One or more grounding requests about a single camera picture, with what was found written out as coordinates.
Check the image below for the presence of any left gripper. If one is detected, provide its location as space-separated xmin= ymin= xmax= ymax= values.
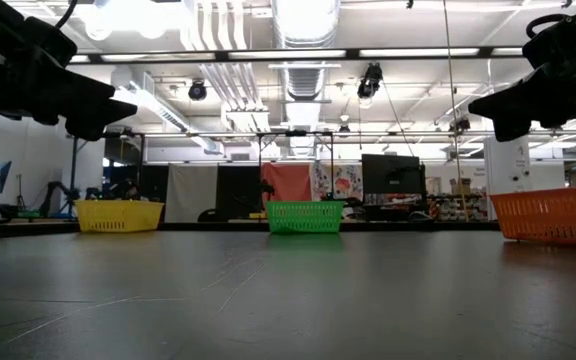
xmin=0 ymin=0 xmax=139 ymax=142

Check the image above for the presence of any black aluminium rig frame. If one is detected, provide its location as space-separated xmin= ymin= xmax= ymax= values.
xmin=0 ymin=45 xmax=576 ymax=234

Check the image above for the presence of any black panel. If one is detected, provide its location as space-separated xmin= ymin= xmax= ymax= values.
xmin=215 ymin=164 xmax=263 ymax=222

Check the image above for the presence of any floral cloth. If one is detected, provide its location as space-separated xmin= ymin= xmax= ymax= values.
xmin=310 ymin=160 xmax=364 ymax=202

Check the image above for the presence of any white panel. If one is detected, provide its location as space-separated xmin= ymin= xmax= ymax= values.
xmin=164 ymin=164 xmax=219 ymax=223

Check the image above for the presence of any cardboard box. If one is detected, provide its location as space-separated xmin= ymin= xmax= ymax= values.
xmin=449 ymin=177 xmax=473 ymax=197

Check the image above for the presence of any black distant stand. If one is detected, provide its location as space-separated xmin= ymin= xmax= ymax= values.
xmin=65 ymin=130 xmax=335 ymax=222

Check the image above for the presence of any orange plastic basket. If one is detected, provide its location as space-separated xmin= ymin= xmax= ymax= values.
xmin=489 ymin=183 xmax=576 ymax=250

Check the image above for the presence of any person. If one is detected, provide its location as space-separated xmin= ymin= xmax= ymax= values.
xmin=112 ymin=179 xmax=142 ymax=201

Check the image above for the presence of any black ceiling spotlight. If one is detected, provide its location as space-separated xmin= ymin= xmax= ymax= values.
xmin=356 ymin=61 xmax=384 ymax=100
xmin=188 ymin=79 xmax=209 ymax=103
xmin=450 ymin=115 xmax=472 ymax=134

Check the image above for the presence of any green plastic basket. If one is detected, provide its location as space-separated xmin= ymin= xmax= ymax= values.
xmin=265 ymin=199 xmax=346 ymax=235

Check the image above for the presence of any black rounded object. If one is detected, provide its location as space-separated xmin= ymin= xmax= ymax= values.
xmin=196 ymin=208 xmax=229 ymax=223

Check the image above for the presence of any silver ventilation duct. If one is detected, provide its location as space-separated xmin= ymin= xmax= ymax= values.
xmin=271 ymin=0 xmax=343 ymax=162

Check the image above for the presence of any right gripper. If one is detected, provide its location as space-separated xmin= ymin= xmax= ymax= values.
xmin=467 ymin=0 xmax=576 ymax=144

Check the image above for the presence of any black monitor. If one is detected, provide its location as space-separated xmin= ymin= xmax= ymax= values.
xmin=360 ymin=153 xmax=422 ymax=196

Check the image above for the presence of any red cloth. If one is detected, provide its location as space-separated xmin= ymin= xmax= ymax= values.
xmin=260 ymin=161 xmax=315 ymax=204

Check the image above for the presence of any white cabinet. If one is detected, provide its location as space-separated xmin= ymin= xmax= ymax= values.
xmin=483 ymin=134 xmax=533 ymax=196

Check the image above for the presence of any yellow plastic basket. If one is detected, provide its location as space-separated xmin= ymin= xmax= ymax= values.
xmin=74 ymin=199 xmax=165 ymax=234

